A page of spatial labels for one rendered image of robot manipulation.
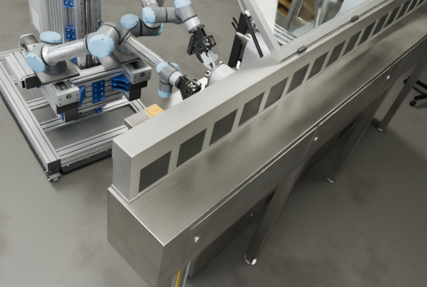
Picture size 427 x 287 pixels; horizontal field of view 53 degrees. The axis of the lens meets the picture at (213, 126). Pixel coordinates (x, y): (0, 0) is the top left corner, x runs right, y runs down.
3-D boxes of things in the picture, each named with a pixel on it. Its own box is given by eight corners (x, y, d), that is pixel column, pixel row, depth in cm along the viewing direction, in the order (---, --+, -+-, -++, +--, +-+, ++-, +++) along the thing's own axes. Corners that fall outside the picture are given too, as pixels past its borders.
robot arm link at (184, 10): (184, -3, 206) (189, -8, 198) (194, 19, 208) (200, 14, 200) (170, 4, 204) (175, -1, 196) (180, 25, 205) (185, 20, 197)
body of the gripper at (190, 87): (192, 89, 209) (176, 77, 214) (190, 102, 215) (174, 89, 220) (203, 84, 214) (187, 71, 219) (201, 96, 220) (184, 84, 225)
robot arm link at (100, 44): (44, 61, 245) (124, 41, 225) (31, 76, 234) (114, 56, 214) (32, 43, 238) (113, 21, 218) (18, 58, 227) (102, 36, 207)
